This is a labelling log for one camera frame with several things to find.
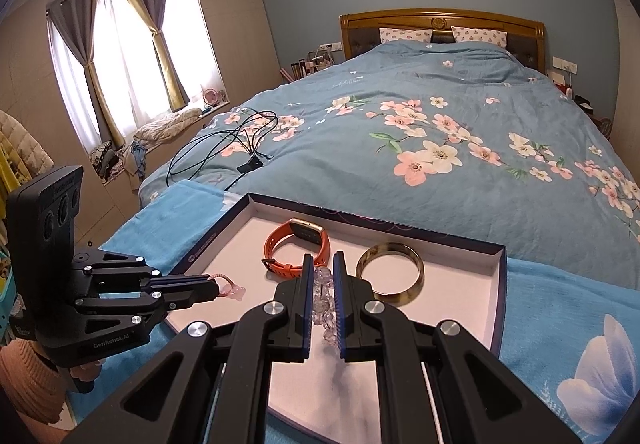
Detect grey and gold curtain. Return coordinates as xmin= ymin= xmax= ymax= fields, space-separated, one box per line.
xmin=117 ymin=0 xmax=192 ymax=113
xmin=46 ymin=0 xmax=127 ymax=151

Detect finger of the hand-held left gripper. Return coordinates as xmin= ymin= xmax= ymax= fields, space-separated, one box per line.
xmin=72 ymin=249 xmax=221 ymax=297
xmin=74 ymin=296 xmax=219 ymax=325

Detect wooden bed headboard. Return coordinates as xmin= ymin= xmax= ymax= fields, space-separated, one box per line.
xmin=339 ymin=8 xmax=547 ymax=72

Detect person's left hand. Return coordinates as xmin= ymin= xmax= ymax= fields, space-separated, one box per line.
xmin=69 ymin=358 xmax=107 ymax=382

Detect brown translucent bangle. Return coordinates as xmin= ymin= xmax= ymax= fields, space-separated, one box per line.
xmin=355 ymin=244 xmax=426 ymax=309

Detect white puffy jacket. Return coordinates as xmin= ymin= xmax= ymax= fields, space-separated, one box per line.
xmin=0 ymin=110 xmax=54 ymax=185

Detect blue floral duvet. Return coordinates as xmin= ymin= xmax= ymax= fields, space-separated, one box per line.
xmin=137 ymin=41 xmax=640 ymax=293

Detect shallow cardboard box tray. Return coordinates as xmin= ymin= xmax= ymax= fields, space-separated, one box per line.
xmin=167 ymin=192 xmax=509 ymax=440

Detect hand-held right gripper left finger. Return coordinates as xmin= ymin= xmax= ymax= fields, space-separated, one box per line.
xmin=62 ymin=254 xmax=316 ymax=444

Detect crumpled bedding pile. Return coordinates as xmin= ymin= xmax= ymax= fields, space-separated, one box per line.
xmin=132 ymin=107 xmax=202 ymax=143

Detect person's left forearm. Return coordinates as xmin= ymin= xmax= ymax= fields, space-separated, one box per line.
xmin=0 ymin=337 xmax=69 ymax=431

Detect black cable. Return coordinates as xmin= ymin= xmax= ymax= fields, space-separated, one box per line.
xmin=167 ymin=108 xmax=279 ymax=191

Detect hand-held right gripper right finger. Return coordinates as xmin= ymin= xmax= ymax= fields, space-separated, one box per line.
xmin=332 ymin=251 xmax=603 ymax=444

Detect pile of clothes by window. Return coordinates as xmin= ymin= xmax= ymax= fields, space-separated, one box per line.
xmin=89 ymin=139 xmax=152 ymax=192

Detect cosmetics on nightstand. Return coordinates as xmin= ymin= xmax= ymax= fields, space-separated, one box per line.
xmin=279 ymin=48 xmax=347 ymax=83

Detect clear bead bracelet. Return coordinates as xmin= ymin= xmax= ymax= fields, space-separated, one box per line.
xmin=311 ymin=266 xmax=337 ymax=348

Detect pink pendant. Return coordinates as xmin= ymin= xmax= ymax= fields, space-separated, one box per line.
xmin=212 ymin=274 xmax=251 ymax=303

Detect orange smartwatch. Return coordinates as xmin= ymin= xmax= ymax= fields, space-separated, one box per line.
xmin=261 ymin=218 xmax=330 ymax=280

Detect dotted white pillow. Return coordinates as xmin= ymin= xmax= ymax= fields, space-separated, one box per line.
xmin=451 ymin=26 xmax=509 ymax=50
xmin=379 ymin=27 xmax=434 ymax=46

